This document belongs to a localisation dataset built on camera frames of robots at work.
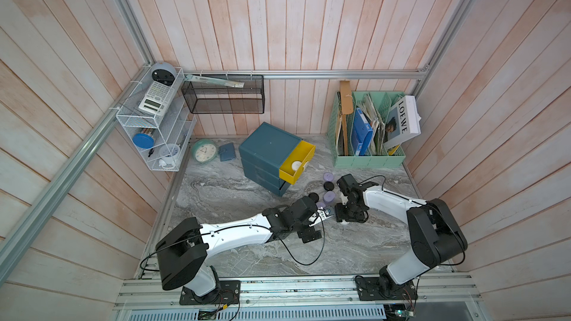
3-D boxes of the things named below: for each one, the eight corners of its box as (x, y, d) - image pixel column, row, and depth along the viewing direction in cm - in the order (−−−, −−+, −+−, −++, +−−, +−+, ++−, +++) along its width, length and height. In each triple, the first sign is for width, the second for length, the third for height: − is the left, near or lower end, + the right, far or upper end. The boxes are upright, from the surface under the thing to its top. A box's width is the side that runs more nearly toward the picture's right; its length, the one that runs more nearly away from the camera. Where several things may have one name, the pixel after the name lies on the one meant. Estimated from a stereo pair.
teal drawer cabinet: (243, 181, 104) (236, 150, 87) (265, 154, 115) (263, 122, 98) (279, 199, 98) (279, 170, 81) (299, 169, 109) (302, 138, 91)
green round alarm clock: (201, 167, 110) (193, 151, 100) (196, 161, 112) (188, 145, 103) (218, 157, 114) (212, 141, 104) (213, 151, 116) (207, 135, 107)
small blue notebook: (221, 161, 112) (219, 158, 110) (218, 148, 117) (217, 145, 115) (236, 158, 113) (235, 155, 111) (233, 145, 119) (233, 142, 117)
